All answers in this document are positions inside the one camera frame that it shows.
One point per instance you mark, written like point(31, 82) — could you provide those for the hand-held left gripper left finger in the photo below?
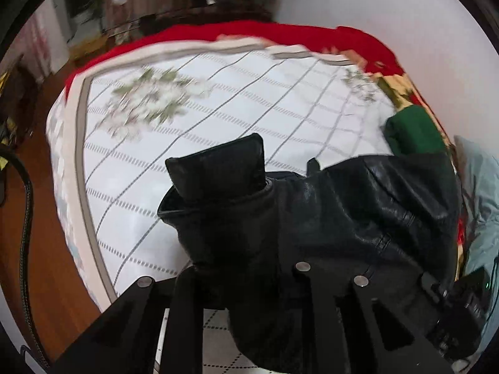
point(187, 292)

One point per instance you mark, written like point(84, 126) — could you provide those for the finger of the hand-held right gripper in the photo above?
point(430, 282)

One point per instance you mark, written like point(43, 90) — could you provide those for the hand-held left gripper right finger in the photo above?
point(312, 292)

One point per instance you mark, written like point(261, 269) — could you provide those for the black leather jacket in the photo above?
point(312, 210)

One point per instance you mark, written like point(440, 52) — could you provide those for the blue-grey velvet blanket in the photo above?
point(479, 187)

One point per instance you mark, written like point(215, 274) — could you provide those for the green garment with striped cuffs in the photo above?
point(417, 128)

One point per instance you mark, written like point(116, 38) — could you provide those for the white floral quilted cloth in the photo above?
point(195, 124)

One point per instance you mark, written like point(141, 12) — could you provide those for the red floral blanket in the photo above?
point(312, 35)

